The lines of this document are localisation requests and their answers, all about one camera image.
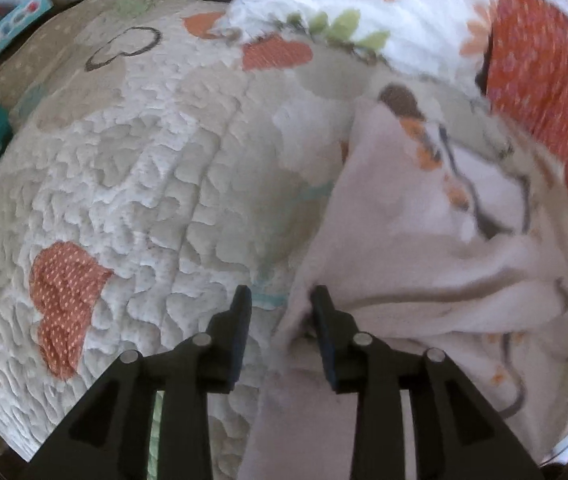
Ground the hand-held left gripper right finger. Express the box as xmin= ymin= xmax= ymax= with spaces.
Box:
xmin=310 ymin=285 xmax=547 ymax=480

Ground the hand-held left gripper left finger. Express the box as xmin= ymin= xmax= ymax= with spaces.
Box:
xmin=18 ymin=285 xmax=253 ymax=480

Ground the small pale printed garment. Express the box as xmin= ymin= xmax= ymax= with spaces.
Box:
xmin=239 ymin=85 xmax=568 ymax=480

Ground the quilted heart print bedspread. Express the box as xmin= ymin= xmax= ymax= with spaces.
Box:
xmin=0 ymin=0 xmax=495 ymax=467

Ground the white floral pillow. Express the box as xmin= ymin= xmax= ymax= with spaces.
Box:
xmin=224 ymin=0 xmax=504 ymax=92

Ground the orange dotted pillow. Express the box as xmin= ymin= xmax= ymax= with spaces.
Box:
xmin=479 ymin=0 xmax=568 ymax=283

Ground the light blue patterned box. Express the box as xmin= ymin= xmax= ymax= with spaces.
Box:
xmin=0 ymin=0 xmax=55 ymax=87

